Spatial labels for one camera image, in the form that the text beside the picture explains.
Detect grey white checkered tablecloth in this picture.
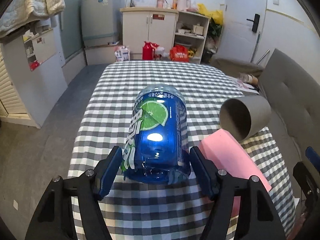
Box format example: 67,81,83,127
68,61,295,239

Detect white two-door cabinet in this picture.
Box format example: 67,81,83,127
120,7,178,60

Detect paper cup on sofa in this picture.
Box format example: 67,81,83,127
239,73,258,86

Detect magazine on sofa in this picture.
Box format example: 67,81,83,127
228,76,259,94

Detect red thermos jug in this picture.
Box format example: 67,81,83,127
142,41,155,61

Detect grey sofa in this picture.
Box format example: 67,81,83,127
212,48,320,196

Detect blue cut bottle cup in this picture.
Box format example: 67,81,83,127
120,84,191,185

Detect grey washing machine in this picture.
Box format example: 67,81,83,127
81,0,123,47

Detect white door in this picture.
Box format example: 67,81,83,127
217,0,267,62

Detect white grey wardrobe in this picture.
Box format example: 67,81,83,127
1,16,67,128

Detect white open shelf unit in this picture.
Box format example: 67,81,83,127
174,11,210,64

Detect black door handle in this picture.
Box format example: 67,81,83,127
246,14,260,33

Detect white pink package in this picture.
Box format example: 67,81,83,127
114,46,130,62

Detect grey cylindrical cup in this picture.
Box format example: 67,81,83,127
219,95,271,142

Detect yellow plastic bag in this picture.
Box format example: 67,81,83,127
197,3,223,25

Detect red shopping bag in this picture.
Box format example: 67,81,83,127
169,45,189,62

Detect pink kettle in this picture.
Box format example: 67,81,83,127
177,0,191,11

